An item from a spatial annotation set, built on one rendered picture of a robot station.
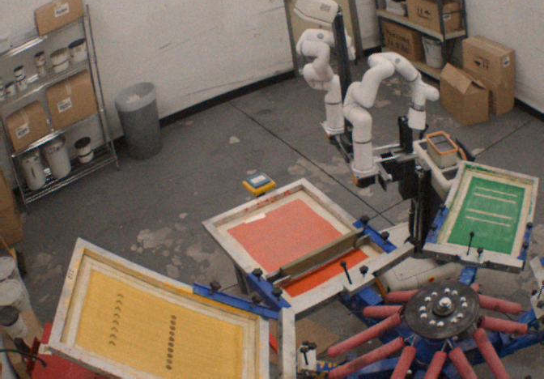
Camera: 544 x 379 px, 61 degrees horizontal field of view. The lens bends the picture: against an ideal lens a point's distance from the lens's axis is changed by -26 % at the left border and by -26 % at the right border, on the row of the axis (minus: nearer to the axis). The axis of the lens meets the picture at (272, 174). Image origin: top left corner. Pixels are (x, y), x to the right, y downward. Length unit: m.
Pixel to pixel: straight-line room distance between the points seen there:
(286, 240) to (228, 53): 3.68
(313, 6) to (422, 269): 1.78
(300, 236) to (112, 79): 3.43
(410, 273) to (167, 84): 3.48
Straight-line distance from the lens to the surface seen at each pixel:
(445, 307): 1.89
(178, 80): 6.07
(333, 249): 2.60
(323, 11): 2.66
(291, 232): 2.85
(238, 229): 2.92
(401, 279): 3.50
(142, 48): 5.80
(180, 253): 4.40
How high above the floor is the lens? 2.72
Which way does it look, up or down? 33 degrees down
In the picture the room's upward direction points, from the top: 9 degrees counter-clockwise
